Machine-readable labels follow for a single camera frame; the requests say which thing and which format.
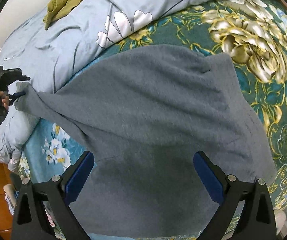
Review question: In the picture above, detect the olive green garment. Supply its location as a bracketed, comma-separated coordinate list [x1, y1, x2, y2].
[43, 0, 101, 29]

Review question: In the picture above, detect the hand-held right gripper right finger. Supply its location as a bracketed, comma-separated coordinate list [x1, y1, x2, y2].
[193, 151, 277, 240]

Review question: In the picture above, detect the teal floral bed sheet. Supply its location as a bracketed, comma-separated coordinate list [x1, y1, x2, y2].
[18, 0, 287, 240]

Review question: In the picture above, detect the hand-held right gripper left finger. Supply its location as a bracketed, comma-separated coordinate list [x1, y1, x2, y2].
[10, 151, 95, 240]

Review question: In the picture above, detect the grey fleece garment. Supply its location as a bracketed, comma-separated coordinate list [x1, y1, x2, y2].
[16, 44, 277, 238]

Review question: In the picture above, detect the light blue floral duvet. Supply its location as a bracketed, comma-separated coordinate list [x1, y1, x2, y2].
[0, 0, 279, 173]

